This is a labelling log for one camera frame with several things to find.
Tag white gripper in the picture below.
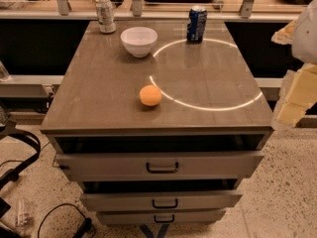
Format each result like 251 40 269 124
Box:
271 0 317 127

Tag orange fruit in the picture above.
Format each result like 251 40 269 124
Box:
140 85 161 106

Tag white bowl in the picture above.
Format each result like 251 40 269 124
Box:
121 27 158 58

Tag blue soda can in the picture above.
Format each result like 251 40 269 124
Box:
186 5 207 43

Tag top grey drawer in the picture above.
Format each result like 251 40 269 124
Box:
56 151 264 181

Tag grey drawer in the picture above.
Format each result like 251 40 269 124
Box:
80 190 242 211
56 151 264 181
96 209 226 225

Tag grey drawer cabinet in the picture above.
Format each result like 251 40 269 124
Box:
42 21 271 224

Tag middle grey drawer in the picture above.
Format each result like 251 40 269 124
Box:
80 190 242 211

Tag bottom grey drawer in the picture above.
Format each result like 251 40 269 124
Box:
96 209 226 225

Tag silver green soda can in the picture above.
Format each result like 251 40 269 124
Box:
96 0 116 34

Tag black chair base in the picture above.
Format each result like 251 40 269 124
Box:
0 106 42 238

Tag clear plastic bottle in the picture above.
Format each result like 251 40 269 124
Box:
16 199 29 228

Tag black cable on floor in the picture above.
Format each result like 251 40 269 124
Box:
37 202 97 238

